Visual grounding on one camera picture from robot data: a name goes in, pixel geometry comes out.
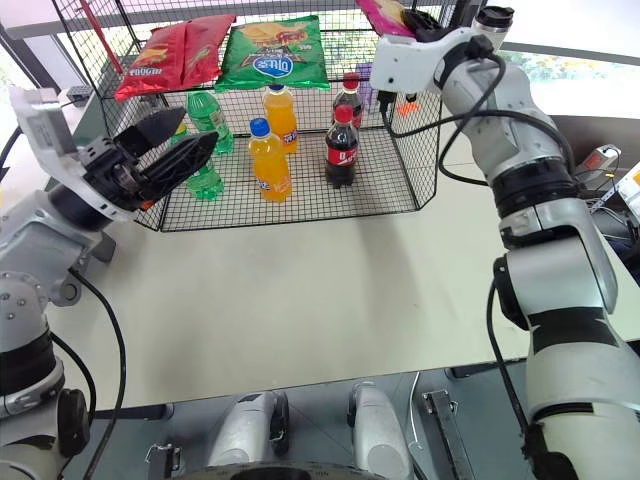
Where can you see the small grey device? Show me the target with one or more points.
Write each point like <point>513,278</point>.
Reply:
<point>79,91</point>

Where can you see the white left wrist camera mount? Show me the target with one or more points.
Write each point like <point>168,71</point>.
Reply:
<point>42,132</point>

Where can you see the green soda bottle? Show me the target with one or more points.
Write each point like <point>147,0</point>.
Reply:
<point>210,117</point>
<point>207,182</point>

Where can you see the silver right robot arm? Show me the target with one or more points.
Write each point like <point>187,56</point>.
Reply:
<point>560,250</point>

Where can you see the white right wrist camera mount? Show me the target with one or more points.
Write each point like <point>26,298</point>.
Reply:
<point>407,62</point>

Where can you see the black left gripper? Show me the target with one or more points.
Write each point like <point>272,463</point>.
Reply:
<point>112,170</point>

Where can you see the silver robot leg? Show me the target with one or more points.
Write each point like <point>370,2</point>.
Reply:
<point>245,430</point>
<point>377,430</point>

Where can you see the metal frame bracket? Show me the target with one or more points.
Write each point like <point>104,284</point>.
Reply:
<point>445,430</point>
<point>165,460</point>

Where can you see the cola bottle red cap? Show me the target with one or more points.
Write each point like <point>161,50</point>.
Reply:
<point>342,155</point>
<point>350,105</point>

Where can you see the silver tumbler black lid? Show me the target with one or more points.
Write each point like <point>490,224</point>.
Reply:
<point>492,25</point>

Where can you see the purple box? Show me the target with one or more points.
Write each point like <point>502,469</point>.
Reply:
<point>367,85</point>

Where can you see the small orange object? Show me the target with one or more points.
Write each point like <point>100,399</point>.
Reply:
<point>409,108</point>

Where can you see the yellow white box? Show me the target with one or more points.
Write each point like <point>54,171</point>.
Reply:
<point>632,192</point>

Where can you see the dark rounded robot base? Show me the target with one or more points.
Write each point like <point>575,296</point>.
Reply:
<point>295,472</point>

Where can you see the pink chip bag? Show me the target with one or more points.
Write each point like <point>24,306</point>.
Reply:
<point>385,12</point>

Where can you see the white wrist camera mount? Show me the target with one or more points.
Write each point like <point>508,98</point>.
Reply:
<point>42,132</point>
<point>407,62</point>

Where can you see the red chip bag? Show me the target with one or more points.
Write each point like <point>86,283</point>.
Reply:
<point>175,55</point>

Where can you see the orange soda bottle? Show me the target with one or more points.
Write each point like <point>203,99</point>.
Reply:
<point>281,117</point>
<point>270,170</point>

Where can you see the red rod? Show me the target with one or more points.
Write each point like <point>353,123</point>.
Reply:
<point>102,37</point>

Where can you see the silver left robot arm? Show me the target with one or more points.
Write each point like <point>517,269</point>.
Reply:
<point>30,250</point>

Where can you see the green chip bag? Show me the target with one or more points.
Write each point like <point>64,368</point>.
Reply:
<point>275,55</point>

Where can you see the grey device red label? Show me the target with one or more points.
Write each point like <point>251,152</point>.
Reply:
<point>597,162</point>

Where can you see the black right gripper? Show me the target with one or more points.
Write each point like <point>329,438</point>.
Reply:
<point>432,31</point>

